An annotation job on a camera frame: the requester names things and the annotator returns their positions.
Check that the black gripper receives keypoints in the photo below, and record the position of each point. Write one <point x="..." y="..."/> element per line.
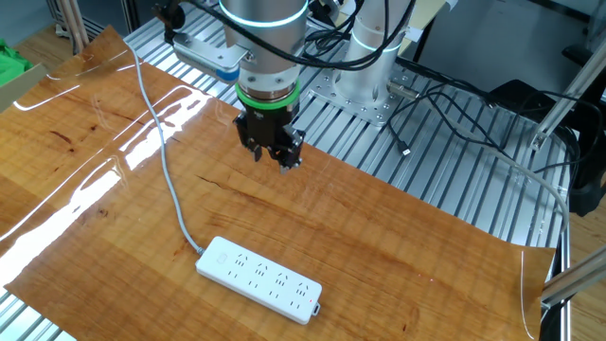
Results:
<point x="267" y="128"/>

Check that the white power strip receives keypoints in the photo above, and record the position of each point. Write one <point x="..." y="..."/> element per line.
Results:
<point x="260" y="279"/>

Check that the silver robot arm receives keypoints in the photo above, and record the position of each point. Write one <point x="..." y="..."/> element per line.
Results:
<point x="265" y="47"/>

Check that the black power adapter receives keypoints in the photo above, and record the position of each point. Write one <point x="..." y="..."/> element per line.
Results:
<point x="516" y="95"/>

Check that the wood grain table mat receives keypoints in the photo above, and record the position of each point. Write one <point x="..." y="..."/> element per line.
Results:
<point x="331" y="227"/>

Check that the cardboard box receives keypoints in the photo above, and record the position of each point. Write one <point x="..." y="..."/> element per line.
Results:
<point x="21" y="85"/>

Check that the clear plastic tube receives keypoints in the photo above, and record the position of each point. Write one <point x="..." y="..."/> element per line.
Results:
<point x="535" y="177"/>

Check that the green cloth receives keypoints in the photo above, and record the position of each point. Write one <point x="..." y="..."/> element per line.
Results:
<point x="10" y="64"/>

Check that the aluminium profile bar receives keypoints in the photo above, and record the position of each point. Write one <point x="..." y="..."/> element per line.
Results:
<point x="563" y="102"/>
<point x="573" y="279"/>

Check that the black stand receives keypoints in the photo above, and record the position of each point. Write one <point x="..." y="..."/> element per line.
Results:
<point x="589" y="156"/>

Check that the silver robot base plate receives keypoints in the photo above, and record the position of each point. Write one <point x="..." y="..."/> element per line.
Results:
<point x="379" y="111"/>

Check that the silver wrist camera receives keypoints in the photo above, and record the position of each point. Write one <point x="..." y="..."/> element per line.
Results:
<point x="208" y="56"/>

